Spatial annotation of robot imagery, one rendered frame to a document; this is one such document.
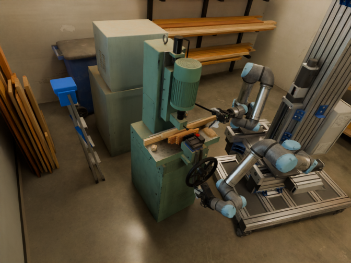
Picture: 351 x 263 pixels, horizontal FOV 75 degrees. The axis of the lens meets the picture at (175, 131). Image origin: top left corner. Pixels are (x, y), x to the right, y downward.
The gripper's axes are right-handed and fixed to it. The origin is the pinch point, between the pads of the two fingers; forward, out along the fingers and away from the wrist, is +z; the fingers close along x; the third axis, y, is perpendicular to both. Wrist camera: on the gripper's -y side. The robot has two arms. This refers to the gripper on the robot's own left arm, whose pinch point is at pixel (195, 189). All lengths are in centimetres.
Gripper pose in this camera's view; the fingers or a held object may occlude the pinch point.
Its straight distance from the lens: 169.8
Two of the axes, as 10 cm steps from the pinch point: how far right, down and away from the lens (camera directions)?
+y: 1.8, 9.5, 2.5
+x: 8.3, -2.9, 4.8
